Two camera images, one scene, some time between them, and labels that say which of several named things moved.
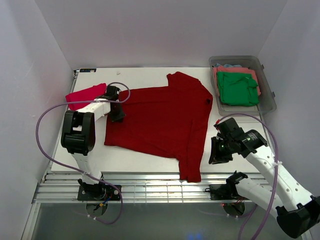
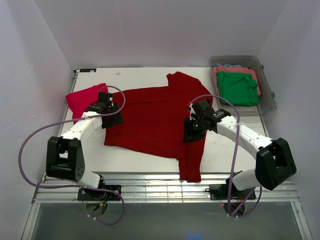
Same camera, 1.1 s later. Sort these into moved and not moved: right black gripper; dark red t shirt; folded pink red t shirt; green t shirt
Moved: right black gripper
Not moved: folded pink red t shirt; dark red t shirt; green t shirt
